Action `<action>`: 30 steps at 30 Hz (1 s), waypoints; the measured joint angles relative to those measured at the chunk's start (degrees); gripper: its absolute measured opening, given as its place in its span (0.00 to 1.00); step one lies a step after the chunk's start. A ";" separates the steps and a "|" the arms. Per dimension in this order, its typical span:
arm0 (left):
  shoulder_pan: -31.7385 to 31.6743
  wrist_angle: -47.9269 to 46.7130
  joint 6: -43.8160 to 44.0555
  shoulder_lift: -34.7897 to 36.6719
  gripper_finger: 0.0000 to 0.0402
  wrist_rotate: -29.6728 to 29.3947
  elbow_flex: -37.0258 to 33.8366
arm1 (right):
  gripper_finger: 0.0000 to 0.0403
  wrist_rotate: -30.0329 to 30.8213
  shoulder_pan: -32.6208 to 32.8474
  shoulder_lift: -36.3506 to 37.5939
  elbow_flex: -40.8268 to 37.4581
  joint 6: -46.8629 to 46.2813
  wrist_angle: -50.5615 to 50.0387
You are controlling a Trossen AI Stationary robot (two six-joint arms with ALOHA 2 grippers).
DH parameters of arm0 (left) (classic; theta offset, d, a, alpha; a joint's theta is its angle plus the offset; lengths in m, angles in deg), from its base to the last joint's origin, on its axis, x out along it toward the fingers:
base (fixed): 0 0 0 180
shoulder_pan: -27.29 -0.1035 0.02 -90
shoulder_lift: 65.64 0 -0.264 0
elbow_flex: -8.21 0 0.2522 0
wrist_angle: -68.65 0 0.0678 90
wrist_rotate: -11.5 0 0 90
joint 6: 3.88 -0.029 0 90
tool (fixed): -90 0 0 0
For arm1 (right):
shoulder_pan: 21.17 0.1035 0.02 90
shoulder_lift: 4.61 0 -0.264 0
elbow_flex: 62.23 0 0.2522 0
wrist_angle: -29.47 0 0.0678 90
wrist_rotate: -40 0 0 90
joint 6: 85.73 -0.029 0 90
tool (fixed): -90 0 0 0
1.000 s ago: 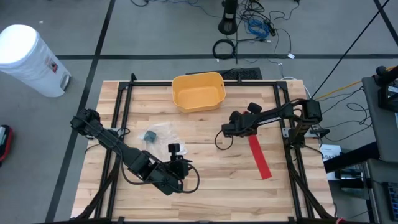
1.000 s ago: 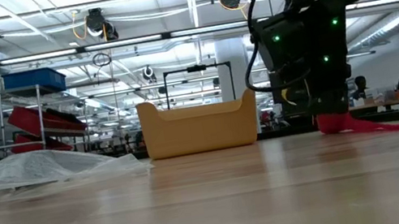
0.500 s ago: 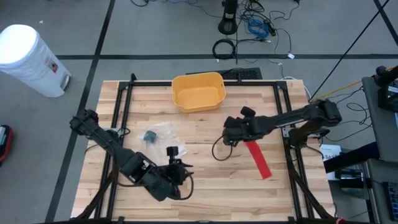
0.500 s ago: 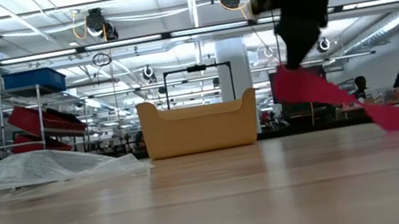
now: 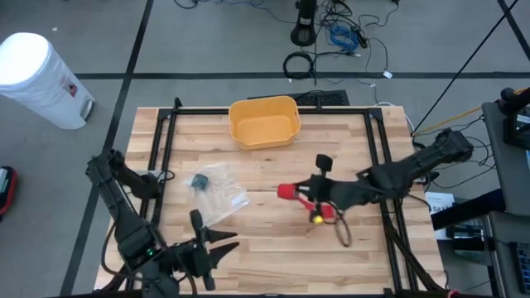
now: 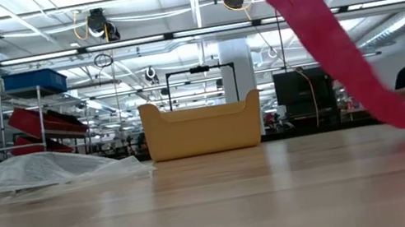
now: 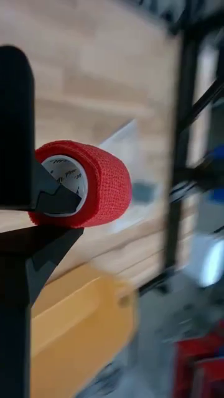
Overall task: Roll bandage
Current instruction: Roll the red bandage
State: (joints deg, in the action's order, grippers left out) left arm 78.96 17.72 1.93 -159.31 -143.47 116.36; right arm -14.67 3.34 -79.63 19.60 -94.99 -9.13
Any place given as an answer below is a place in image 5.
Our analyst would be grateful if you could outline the white trash can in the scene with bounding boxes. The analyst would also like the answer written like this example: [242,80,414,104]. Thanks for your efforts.
[0,31,96,131]

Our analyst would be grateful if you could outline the black mesh floor panel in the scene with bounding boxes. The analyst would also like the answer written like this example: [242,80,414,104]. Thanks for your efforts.
[247,89,350,108]

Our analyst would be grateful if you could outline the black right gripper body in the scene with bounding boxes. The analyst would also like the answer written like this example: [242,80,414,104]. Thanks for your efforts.
[306,155,349,216]

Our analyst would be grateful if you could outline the long straight black cable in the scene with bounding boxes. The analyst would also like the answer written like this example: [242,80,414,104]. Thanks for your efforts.
[411,0,521,137]

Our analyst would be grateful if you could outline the black floor stand base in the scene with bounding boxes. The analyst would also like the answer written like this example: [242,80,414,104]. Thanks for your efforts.
[289,0,319,47]

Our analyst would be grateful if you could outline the red elastic bandage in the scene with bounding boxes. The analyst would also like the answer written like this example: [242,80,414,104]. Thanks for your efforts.
[276,183,337,222]

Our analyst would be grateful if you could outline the yellow plastic bin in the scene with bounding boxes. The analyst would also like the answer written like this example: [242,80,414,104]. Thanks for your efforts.
[228,95,302,151]

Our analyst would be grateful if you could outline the clear plastic zip bag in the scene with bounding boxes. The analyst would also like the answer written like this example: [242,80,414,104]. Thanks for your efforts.
[184,161,251,228]

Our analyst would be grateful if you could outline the black keyboard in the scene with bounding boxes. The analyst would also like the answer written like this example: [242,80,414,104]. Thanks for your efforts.
[509,241,530,297]

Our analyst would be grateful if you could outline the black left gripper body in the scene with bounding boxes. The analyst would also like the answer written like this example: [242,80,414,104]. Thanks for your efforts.
[165,209,214,291]

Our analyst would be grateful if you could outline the black desk equipment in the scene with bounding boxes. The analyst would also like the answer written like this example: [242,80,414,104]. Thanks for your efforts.
[499,86,530,151]

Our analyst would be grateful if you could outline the blue cable bundle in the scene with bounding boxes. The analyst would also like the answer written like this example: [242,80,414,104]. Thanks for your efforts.
[329,25,359,53]

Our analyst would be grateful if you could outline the white printed box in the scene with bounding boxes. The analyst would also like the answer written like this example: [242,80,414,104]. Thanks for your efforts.
[425,191,456,241]

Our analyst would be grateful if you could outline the green elastic bandage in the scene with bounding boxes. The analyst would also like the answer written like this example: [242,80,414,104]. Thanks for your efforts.
[190,173,210,192]

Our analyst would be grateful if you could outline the black coiled cable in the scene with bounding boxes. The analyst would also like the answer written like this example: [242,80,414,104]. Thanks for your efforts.
[282,50,316,80]

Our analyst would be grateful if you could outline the black right camera cable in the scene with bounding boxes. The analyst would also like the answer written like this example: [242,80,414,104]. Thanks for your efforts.
[333,213,354,248]

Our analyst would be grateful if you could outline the grey desk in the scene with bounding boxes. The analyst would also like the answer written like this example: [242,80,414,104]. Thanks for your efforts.
[481,101,530,219]

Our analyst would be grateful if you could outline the black power strip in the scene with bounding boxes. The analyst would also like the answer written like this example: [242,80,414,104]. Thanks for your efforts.
[350,25,369,49]

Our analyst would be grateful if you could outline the red black floor device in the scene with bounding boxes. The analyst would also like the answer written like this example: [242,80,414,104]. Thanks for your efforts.
[0,165,19,223]

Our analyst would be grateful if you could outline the yellow floor cable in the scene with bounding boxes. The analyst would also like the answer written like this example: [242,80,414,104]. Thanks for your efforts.
[413,85,530,136]

